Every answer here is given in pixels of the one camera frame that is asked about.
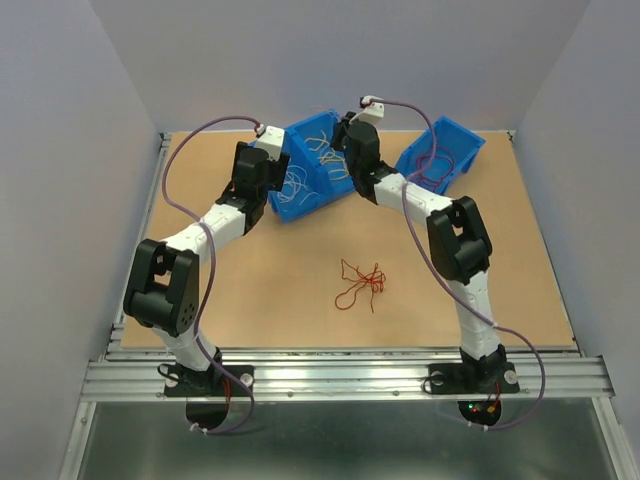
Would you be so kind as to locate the aluminium mounting rail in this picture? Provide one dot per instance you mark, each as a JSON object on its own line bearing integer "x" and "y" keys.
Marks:
{"x": 333, "y": 375}

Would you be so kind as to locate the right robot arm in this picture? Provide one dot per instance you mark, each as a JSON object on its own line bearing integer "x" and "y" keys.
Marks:
{"x": 459, "y": 256}

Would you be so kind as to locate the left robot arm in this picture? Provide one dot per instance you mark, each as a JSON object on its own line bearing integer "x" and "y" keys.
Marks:
{"x": 163, "y": 291}

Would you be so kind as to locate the small blue bin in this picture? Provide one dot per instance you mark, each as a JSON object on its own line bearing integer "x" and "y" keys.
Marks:
{"x": 456, "y": 150}

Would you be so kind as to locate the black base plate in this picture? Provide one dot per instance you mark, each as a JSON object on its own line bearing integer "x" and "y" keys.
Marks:
{"x": 235, "y": 382}
{"x": 463, "y": 379}

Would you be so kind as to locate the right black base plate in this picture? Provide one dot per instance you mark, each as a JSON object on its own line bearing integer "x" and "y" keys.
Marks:
{"x": 463, "y": 379}

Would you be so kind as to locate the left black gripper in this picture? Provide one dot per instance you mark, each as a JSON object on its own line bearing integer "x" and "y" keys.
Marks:
{"x": 278, "y": 169}

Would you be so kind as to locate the aluminium side rail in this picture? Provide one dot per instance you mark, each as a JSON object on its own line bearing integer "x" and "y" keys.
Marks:
{"x": 604, "y": 421}
{"x": 86, "y": 410}

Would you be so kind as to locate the large divided blue bin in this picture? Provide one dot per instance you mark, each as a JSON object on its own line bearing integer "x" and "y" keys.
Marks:
{"x": 316, "y": 175}

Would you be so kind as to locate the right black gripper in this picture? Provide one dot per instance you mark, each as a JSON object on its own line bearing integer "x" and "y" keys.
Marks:
{"x": 341, "y": 127}

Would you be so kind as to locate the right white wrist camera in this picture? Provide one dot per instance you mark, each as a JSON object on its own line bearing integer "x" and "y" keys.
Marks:
{"x": 372, "y": 110}

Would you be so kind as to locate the right aluminium side rail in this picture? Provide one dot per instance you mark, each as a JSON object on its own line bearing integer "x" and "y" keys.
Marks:
{"x": 604, "y": 421}

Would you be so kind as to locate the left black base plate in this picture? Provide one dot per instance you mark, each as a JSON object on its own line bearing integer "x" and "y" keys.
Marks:
{"x": 235, "y": 382}

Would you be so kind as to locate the left aluminium side rail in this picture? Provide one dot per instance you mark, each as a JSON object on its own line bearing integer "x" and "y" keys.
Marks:
{"x": 86, "y": 410}

